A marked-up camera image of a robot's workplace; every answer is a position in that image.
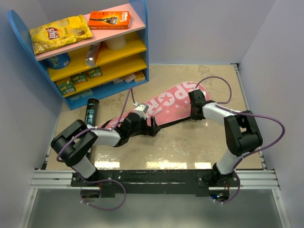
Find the pink SPORT racket bag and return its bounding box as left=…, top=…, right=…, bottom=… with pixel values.
left=97, top=81, right=212, bottom=131

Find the black BOKA shuttlecock tube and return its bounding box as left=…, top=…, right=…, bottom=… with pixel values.
left=85, top=98, right=99, bottom=126

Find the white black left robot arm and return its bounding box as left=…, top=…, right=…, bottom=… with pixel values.
left=50, top=113, right=161, bottom=186

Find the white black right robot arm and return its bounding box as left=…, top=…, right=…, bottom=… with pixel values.
left=188, top=89, right=263, bottom=187

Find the green gum box right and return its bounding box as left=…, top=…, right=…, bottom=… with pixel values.
left=86, top=67, right=103, bottom=78

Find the green gum box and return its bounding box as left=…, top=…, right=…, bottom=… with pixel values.
left=86, top=67, right=103, bottom=78
left=56, top=80, right=76, bottom=95
left=70, top=72, right=87, bottom=85

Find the green gum box middle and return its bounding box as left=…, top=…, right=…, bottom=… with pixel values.
left=70, top=72, right=87, bottom=85

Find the green gum box left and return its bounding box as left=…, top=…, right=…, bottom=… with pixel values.
left=56, top=80, right=76, bottom=95

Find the silver orange foil box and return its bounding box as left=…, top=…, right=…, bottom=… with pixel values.
left=85, top=42, right=103, bottom=67

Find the blue wooden shelf unit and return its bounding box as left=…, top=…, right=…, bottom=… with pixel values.
left=8, top=0, right=149, bottom=110

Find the white paper roll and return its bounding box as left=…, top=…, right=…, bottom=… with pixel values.
left=105, top=35, right=126, bottom=50

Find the blue round snack can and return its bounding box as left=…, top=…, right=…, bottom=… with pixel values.
left=45, top=53, right=71, bottom=70

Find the orange Gillette razor box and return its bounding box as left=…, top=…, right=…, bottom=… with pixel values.
left=88, top=11, right=131, bottom=29

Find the yellow Lays chips bag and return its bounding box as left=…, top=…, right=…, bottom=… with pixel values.
left=30, top=15, right=93, bottom=55

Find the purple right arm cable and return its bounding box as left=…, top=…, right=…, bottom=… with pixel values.
left=195, top=76, right=286, bottom=171

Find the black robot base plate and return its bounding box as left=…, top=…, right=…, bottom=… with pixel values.
left=71, top=170, right=240, bottom=202

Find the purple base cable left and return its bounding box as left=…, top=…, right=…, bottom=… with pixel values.
left=76, top=173, right=127, bottom=211

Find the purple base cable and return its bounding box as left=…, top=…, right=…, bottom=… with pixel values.
left=212, top=175, right=241, bottom=204
left=76, top=173, right=127, bottom=211

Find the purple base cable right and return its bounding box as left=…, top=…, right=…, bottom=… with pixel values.
left=212, top=175, right=241, bottom=204

